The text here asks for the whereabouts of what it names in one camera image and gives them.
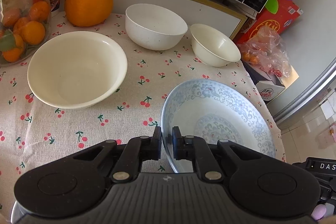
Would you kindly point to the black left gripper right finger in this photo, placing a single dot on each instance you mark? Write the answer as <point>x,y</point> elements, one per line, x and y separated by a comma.
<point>196,150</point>

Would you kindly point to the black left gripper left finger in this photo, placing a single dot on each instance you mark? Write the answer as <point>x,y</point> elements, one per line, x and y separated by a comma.
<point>130,156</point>

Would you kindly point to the blue patterned plate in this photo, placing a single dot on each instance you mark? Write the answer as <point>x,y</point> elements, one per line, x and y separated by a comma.
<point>212,111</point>

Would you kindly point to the cream bowl with foot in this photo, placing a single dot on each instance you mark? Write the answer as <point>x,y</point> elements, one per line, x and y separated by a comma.
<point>76,70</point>

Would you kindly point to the small cream flared bowl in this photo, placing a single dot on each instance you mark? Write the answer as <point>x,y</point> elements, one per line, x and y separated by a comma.
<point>212,47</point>

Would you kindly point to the white speckled round bowl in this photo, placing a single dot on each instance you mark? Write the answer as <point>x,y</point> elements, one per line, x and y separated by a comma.
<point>154,27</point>

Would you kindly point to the Ganten water carton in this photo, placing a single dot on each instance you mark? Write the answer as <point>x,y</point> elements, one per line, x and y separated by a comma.
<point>270,86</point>

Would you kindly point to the plastic bag with oranges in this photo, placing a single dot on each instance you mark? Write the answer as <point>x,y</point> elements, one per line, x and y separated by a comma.
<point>266,51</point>

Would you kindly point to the large orange on table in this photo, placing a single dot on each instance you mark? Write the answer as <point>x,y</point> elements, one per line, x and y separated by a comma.
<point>88,13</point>

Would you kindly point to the white refrigerator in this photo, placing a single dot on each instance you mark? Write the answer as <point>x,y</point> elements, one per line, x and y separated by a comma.
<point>310,43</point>

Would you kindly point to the red gift box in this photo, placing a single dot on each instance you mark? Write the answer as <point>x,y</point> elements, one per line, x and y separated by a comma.
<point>276,14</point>

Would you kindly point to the glass jar with small oranges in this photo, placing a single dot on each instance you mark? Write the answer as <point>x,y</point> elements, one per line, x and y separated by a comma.
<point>25,26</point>

